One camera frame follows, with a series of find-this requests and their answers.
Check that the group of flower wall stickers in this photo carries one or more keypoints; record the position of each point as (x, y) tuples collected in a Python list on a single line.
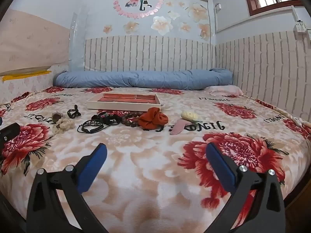
[(161, 25)]

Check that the blue rolled quilt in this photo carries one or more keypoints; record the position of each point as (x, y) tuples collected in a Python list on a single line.
[(145, 79)]

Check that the floral printed blanket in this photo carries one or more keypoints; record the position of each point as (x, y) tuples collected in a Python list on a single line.
[(150, 155)]

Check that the white wall socket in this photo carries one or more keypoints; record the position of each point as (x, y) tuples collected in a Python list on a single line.
[(300, 26)]

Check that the clear plastic sheet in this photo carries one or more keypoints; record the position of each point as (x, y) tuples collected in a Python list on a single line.
[(77, 41)]

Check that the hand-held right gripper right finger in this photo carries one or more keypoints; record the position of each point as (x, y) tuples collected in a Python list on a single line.
[(222, 166)]

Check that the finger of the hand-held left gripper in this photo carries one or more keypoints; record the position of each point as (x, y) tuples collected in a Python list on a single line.
[(9, 131)]

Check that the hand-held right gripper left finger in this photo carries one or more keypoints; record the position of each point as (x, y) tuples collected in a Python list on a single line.
[(93, 168)]

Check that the cream scrunchie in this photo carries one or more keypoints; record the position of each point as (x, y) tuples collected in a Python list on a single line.
[(64, 125)]

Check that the orange scrunchie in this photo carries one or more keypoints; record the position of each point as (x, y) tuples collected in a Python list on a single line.
[(153, 120)]

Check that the white tray with brick lining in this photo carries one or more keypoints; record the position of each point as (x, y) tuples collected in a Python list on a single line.
[(126, 99)]

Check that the pink pillow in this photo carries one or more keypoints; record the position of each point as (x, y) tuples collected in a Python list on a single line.
[(224, 90)]

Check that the white wall box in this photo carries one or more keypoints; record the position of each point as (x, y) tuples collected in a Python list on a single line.
[(218, 7)]

